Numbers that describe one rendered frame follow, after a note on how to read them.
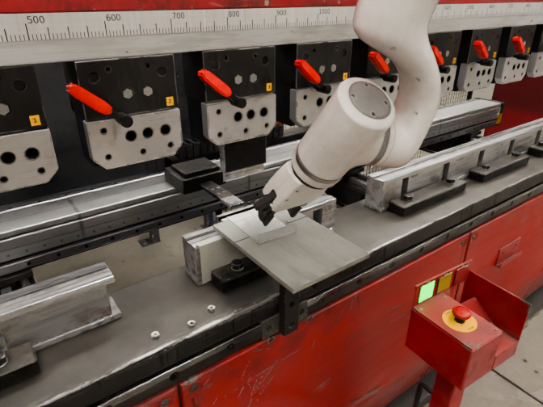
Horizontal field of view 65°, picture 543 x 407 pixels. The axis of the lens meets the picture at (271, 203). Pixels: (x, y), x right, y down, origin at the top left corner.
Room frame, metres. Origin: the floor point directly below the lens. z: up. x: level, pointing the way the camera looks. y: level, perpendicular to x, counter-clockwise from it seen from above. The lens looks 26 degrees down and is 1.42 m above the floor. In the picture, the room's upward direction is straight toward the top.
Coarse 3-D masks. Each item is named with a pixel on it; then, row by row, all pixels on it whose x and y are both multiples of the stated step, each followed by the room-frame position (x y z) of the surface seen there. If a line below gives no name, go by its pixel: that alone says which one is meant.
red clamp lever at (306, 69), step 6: (300, 60) 0.82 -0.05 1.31; (300, 66) 0.81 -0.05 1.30; (306, 66) 0.82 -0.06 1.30; (300, 72) 0.83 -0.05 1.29; (306, 72) 0.82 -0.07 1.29; (312, 72) 0.83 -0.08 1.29; (306, 78) 0.84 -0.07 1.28; (312, 78) 0.83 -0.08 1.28; (318, 78) 0.84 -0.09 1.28; (318, 84) 0.85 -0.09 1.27; (324, 84) 0.86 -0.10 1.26; (318, 90) 0.86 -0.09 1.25; (324, 90) 0.85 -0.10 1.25; (330, 90) 0.85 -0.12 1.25
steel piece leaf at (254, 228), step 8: (256, 216) 0.79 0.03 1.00; (240, 224) 0.76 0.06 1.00; (248, 224) 0.76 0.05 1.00; (256, 224) 0.76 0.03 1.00; (272, 224) 0.76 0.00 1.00; (280, 224) 0.76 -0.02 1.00; (288, 224) 0.72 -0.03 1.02; (248, 232) 0.73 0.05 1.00; (256, 232) 0.73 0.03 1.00; (264, 232) 0.73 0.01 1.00; (272, 232) 0.70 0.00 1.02; (280, 232) 0.71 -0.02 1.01; (288, 232) 0.72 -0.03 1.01; (256, 240) 0.70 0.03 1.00; (264, 240) 0.69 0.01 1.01; (272, 240) 0.70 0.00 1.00
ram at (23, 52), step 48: (0, 0) 0.58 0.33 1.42; (48, 0) 0.61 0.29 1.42; (96, 0) 0.65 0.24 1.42; (144, 0) 0.69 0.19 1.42; (192, 0) 0.73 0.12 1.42; (240, 0) 0.78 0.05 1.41; (288, 0) 0.85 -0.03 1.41; (336, 0) 0.91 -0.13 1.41; (480, 0) 1.22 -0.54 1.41; (528, 0) 1.37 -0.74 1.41; (0, 48) 0.57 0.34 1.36; (48, 48) 0.60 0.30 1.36; (96, 48) 0.64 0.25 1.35; (144, 48) 0.68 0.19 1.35; (192, 48) 0.73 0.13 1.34
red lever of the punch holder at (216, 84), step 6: (198, 72) 0.71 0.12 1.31; (204, 72) 0.70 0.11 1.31; (210, 72) 0.70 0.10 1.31; (204, 78) 0.70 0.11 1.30; (210, 78) 0.70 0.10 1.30; (216, 78) 0.71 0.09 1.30; (210, 84) 0.70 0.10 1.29; (216, 84) 0.71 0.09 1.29; (222, 84) 0.71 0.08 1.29; (216, 90) 0.72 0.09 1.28; (222, 90) 0.71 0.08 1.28; (228, 90) 0.72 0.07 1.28; (228, 96) 0.72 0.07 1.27; (234, 96) 0.73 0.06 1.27; (234, 102) 0.73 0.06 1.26; (240, 102) 0.73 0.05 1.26
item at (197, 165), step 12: (168, 168) 1.02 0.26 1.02; (180, 168) 0.99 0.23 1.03; (192, 168) 0.99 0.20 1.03; (204, 168) 0.99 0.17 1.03; (216, 168) 1.00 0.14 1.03; (168, 180) 1.01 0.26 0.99; (180, 180) 0.95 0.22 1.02; (192, 180) 0.95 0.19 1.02; (204, 180) 0.97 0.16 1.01; (216, 180) 0.99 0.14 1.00; (192, 192) 0.95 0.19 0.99; (216, 192) 0.91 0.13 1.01; (228, 192) 0.91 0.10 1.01; (228, 204) 0.85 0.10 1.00; (240, 204) 0.86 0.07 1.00
